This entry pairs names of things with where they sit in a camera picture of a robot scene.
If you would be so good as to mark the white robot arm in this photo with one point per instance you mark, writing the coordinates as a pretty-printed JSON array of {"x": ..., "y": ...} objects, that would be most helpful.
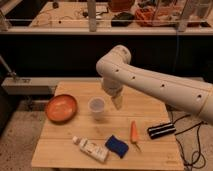
[{"x": 192, "y": 96}]

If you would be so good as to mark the blue sponge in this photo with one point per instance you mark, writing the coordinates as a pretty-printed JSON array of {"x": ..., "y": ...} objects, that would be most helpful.
[{"x": 117, "y": 146}]

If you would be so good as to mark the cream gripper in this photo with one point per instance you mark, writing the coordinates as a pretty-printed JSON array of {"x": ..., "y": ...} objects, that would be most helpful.
[{"x": 117, "y": 101}]

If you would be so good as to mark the black white striped box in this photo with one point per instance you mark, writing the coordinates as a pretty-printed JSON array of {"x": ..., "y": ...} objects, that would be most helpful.
[{"x": 161, "y": 130}]

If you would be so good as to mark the white tube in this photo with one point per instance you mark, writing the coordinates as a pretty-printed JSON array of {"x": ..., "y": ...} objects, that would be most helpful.
[{"x": 93, "y": 150}]

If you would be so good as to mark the orange tool box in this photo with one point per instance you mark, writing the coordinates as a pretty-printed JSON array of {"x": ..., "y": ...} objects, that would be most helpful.
[{"x": 163, "y": 16}]

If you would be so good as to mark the black pouch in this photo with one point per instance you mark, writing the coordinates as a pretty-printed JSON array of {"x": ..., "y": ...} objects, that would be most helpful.
[{"x": 122, "y": 19}]

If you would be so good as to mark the white ceramic cup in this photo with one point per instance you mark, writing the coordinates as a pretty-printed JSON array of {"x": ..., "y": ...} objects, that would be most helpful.
[{"x": 96, "y": 107}]

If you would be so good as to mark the orange bowl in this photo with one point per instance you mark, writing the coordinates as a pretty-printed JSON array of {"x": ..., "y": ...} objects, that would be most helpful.
[{"x": 61, "y": 108}]

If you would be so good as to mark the orange carrot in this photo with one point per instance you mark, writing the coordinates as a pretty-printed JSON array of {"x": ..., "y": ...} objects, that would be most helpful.
[{"x": 134, "y": 138}]

